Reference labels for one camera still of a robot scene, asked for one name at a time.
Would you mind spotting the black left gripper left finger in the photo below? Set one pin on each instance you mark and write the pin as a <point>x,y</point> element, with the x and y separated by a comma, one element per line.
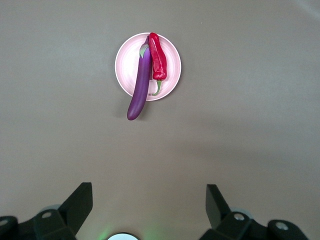
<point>72,207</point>

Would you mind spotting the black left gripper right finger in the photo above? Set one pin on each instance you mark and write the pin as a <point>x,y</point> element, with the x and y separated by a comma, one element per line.
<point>220,212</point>

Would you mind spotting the purple eggplant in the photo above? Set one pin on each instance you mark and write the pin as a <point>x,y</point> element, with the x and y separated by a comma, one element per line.
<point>142,82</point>

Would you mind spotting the red chili pepper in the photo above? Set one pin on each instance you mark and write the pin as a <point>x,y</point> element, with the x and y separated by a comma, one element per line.
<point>158,57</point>

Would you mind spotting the brown table cloth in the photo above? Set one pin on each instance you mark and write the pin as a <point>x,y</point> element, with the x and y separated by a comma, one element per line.
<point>237,125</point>

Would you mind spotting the pink round plate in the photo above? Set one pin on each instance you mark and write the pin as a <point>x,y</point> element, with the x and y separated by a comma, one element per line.
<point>127,65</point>

